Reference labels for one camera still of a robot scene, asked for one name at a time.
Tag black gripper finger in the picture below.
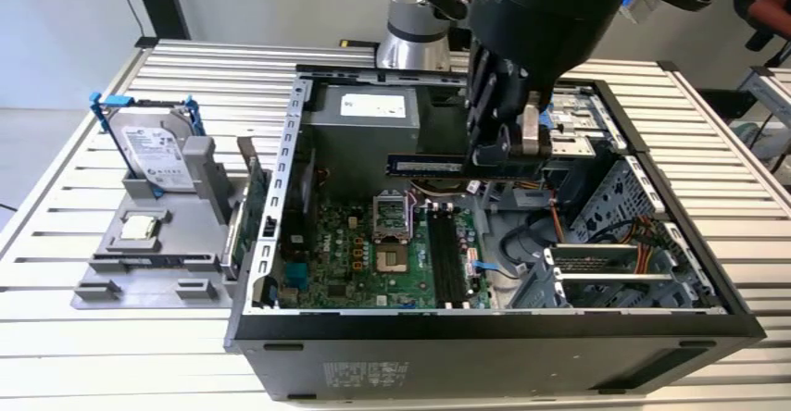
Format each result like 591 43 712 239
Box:
473 57 556 172
462 44 501 181

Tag black RAM slot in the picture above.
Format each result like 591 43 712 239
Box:
434 203 458 309
426 203 450 309
441 203 466 309

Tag silver optical drive cage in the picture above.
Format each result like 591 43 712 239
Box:
479 81 623 211

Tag round CPU cooler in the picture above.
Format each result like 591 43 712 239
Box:
410 177 472 198

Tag grey power supply unit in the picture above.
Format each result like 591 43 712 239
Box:
302 84 421 199

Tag metal socket cover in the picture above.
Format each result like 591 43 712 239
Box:
370 191 414 242

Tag metal disk bay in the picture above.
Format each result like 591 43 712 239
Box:
512 242 706 310

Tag black box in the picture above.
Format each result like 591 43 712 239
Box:
698 89 756 118

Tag CPU socket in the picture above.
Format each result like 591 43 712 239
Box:
373 242 413 276

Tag red black office chair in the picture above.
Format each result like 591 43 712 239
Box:
734 0 791 68

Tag green motherboard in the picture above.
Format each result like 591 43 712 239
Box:
277 197 496 310

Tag neighbouring slatted metal table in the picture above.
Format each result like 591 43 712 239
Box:
738 65 791 130

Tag green graphics card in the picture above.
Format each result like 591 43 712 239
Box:
225 135 273 287

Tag black open PC case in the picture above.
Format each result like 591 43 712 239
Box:
222 62 767 403

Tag hard disk in blue carrier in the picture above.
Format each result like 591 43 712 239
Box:
90 92 206 195

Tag grey parts rack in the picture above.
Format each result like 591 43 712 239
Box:
68 135 249 313

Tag silver CPU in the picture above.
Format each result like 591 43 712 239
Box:
120 215 163 242

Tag black cable loop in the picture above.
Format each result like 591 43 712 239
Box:
497 218 552 268

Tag wire locking lever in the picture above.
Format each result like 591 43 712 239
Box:
404 187 417 242

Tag orange yellow red wires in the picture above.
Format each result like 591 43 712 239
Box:
629 216 668 277

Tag black upright post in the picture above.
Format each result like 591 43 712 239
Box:
128 0 191 41

